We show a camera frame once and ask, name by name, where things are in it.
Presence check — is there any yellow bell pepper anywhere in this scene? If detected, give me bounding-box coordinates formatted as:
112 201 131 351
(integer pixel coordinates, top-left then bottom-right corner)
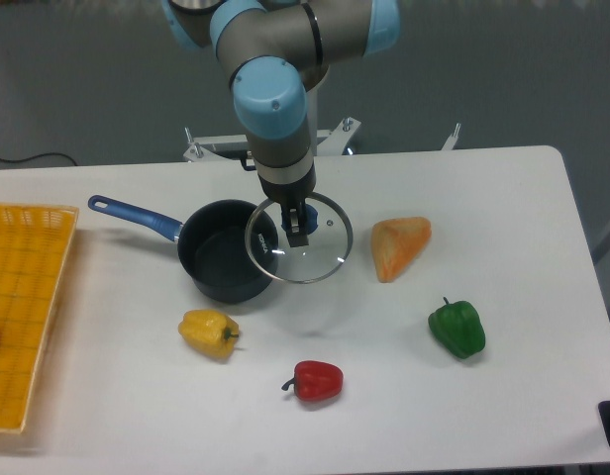
178 309 240 360

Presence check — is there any green bell pepper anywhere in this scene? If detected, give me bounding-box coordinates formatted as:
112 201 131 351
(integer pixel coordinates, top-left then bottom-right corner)
428 297 486 359

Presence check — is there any glass lid with blue knob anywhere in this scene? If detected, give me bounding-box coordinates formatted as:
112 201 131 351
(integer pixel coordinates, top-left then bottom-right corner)
244 192 354 284

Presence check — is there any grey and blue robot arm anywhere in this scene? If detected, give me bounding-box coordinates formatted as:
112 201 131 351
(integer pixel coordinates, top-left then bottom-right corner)
162 1 401 247

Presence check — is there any red bell pepper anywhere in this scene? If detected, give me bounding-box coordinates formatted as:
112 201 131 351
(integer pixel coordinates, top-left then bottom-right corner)
281 360 344 403

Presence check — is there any black cable on floor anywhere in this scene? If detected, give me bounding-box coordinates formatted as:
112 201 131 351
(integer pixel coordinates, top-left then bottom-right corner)
0 151 79 166

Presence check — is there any dark saucepan with blue handle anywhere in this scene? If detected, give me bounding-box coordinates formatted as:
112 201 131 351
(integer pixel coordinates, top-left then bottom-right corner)
88 195 278 304

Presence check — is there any orange triangular bread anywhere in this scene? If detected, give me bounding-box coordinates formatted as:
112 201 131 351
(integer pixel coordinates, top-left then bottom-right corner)
370 217 432 283

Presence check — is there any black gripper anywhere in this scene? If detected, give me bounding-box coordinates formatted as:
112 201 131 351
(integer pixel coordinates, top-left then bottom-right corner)
259 171 316 247

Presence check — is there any yellow woven basket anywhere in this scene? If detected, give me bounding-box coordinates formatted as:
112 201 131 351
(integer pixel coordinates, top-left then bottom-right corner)
0 203 79 433

